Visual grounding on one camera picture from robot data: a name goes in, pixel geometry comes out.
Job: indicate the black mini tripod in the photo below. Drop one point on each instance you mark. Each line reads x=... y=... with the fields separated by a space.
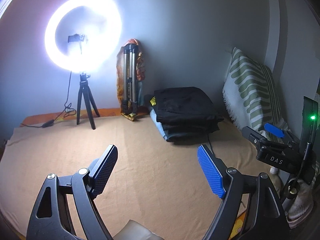
x=86 y=94

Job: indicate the silver folded tripod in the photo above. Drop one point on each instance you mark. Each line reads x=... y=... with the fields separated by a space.
x=129 y=102

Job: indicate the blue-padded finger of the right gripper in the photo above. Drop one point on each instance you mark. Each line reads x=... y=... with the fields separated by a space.
x=277 y=132

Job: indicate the beige blanket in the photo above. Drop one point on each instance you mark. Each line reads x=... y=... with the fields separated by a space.
x=154 y=182

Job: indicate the white ring light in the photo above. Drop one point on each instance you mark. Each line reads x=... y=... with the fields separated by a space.
x=100 y=22

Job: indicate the dark folded clothes stack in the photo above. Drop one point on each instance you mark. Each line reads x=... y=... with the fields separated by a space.
x=174 y=133

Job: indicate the black phone holder clamp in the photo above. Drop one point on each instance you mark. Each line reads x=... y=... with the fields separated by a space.
x=76 y=38

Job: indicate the black pants with yellow lines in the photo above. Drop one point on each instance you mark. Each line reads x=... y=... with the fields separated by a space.
x=183 y=105

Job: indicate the green white striped pillow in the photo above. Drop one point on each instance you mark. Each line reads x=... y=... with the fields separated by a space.
x=250 y=95

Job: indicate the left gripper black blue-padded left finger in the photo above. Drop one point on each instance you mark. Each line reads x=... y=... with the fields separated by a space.
x=51 y=218

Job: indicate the orange patterned bedsheet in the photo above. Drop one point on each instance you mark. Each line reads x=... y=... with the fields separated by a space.
x=36 y=120

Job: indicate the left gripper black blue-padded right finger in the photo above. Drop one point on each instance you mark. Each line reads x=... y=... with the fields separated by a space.
x=264 y=218

